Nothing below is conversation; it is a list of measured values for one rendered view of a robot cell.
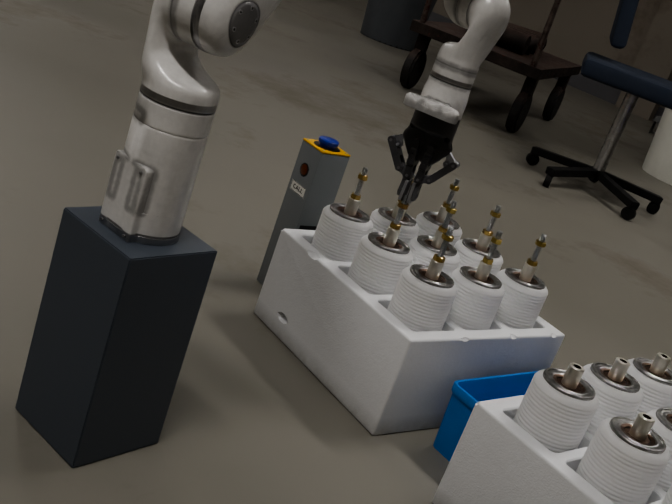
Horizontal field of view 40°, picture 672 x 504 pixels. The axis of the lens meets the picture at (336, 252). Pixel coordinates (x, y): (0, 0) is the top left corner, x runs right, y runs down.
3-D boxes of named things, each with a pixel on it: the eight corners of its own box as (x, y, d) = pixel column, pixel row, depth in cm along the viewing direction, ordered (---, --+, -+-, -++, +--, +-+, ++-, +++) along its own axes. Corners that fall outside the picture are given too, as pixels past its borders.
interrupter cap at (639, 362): (662, 389, 138) (664, 385, 138) (622, 362, 143) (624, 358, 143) (687, 385, 143) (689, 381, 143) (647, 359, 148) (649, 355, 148)
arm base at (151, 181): (134, 248, 109) (172, 113, 103) (90, 214, 114) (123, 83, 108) (193, 243, 116) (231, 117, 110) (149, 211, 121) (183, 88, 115)
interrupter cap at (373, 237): (413, 248, 160) (414, 245, 160) (403, 259, 153) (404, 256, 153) (373, 231, 161) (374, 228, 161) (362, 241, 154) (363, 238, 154)
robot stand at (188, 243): (72, 469, 116) (130, 259, 106) (13, 408, 123) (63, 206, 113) (158, 443, 127) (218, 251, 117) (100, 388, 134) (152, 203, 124)
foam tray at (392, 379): (372, 436, 147) (411, 340, 141) (252, 312, 174) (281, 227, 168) (527, 417, 172) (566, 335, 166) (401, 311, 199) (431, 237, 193)
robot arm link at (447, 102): (400, 104, 143) (414, 66, 141) (420, 99, 154) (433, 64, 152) (453, 126, 141) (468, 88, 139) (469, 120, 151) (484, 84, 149)
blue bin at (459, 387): (469, 484, 144) (498, 420, 140) (423, 441, 151) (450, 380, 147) (578, 458, 164) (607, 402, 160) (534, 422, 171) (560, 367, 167)
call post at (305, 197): (272, 296, 184) (321, 153, 173) (255, 279, 189) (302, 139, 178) (301, 297, 188) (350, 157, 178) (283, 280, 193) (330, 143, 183)
